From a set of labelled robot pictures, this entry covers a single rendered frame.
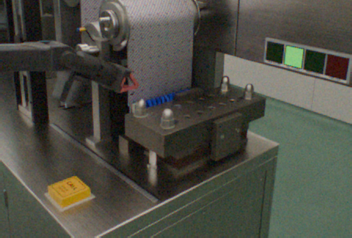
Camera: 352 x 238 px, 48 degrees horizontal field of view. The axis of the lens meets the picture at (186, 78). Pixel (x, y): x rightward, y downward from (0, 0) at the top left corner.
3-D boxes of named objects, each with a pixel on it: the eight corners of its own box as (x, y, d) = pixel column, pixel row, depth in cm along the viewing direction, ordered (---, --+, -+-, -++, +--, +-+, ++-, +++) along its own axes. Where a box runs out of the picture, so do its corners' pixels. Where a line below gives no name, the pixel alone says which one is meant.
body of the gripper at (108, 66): (121, 93, 99) (98, 86, 93) (100, 83, 106) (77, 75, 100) (131, 70, 99) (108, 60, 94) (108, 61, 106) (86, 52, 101)
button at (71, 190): (48, 195, 90) (47, 185, 89) (75, 184, 94) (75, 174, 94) (62, 209, 85) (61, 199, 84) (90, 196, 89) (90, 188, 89)
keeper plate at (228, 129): (210, 158, 106) (212, 121, 103) (234, 147, 113) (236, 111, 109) (217, 162, 104) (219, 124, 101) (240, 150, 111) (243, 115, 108)
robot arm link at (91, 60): (83, 52, 91) (71, 47, 95) (71, 79, 91) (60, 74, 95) (106, 61, 96) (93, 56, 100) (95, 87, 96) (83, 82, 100)
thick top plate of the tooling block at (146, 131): (125, 135, 104) (124, 114, 103) (225, 101, 131) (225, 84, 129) (163, 158, 93) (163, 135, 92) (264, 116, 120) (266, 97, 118)
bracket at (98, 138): (84, 141, 115) (78, 39, 106) (103, 135, 120) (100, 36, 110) (93, 148, 112) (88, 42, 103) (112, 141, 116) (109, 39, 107)
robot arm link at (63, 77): (66, 49, 85) (46, 42, 91) (45, 99, 85) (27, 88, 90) (107, 66, 94) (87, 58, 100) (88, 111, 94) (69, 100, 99)
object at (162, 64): (128, 106, 108) (126, 40, 102) (189, 89, 124) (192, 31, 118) (129, 106, 108) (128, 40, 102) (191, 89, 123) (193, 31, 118)
